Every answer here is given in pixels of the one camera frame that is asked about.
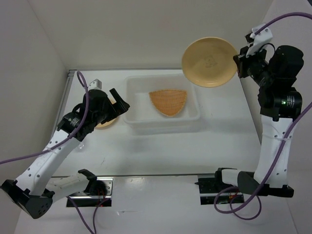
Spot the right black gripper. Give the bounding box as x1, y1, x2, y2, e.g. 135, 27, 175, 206
234, 40, 273, 84

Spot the beige bear plate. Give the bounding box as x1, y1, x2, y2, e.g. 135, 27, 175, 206
181, 37, 238, 88

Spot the triangular woven bamboo tray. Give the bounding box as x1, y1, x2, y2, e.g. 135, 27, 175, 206
149, 89, 188, 117

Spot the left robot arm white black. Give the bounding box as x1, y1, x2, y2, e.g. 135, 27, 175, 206
1, 89, 130, 219

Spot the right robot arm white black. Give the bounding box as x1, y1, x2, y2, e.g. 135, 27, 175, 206
214, 45, 304, 198

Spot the clear plastic bin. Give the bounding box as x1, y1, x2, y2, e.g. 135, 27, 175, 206
123, 74, 200, 135

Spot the left beige plastic plate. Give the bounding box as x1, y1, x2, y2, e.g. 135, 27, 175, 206
94, 97, 118, 130

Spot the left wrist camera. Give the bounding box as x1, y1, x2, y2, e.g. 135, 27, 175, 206
88, 79, 102, 90

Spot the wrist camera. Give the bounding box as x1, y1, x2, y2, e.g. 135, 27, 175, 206
88, 79, 102, 90
245, 23, 273, 58

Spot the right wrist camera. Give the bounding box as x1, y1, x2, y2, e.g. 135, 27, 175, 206
245, 23, 273, 58

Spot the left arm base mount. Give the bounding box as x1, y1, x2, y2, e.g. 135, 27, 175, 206
69, 176, 114, 208

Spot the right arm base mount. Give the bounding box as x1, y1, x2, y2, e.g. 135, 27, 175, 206
195, 174, 244, 205

